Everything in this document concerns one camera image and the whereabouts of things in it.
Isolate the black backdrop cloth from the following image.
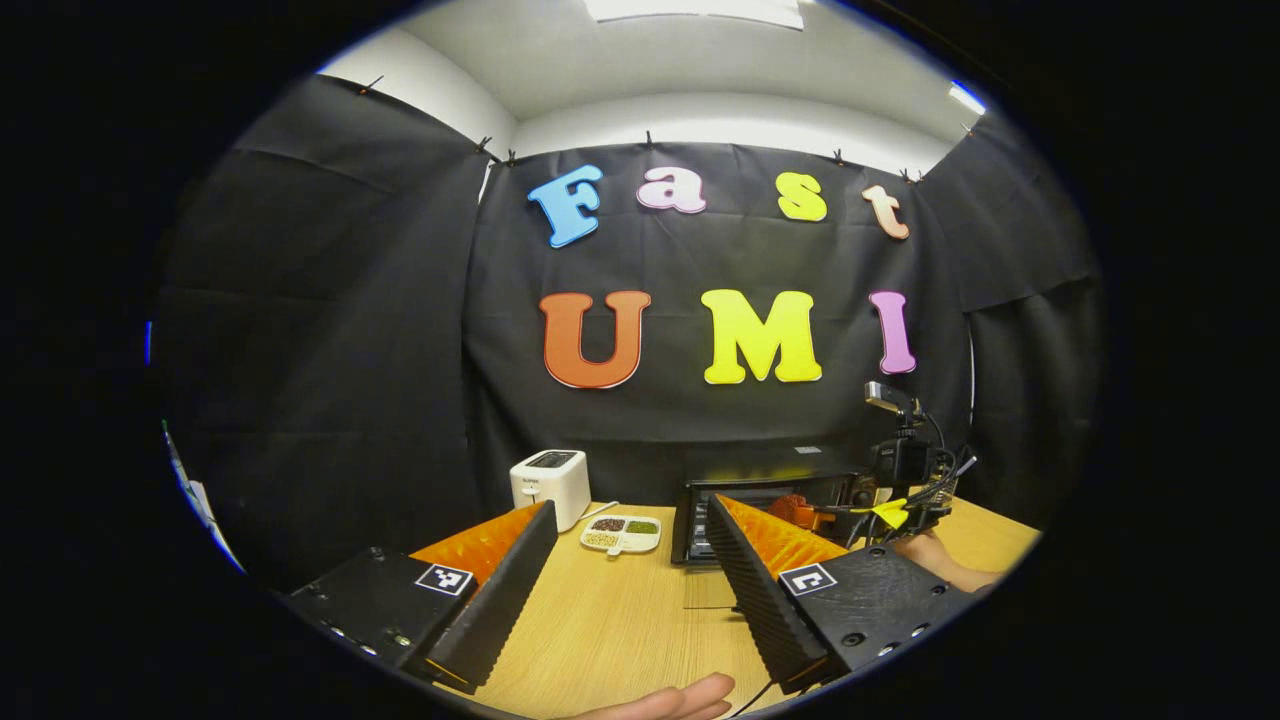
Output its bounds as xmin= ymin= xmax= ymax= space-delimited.
xmin=150 ymin=72 xmax=1106 ymax=591

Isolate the black electric oven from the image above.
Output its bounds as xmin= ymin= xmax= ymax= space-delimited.
xmin=672 ymin=470 xmax=881 ymax=611

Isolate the white divided dish with grains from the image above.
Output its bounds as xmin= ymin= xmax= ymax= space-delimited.
xmin=580 ymin=514 xmax=662 ymax=556

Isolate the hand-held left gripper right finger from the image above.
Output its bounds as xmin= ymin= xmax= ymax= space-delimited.
xmin=706 ymin=494 xmax=976 ymax=696

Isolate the large ceiling light panel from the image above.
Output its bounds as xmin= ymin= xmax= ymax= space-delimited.
xmin=585 ymin=0 xmax=806 ymax=31

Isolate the white toaster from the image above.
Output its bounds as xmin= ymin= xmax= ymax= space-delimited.
xmin=510 ymin=450 xmax=592 ymax=533

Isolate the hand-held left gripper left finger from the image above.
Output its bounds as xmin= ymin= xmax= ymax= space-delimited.
xmin=285 ymin=500 xmax=559 ymax=696

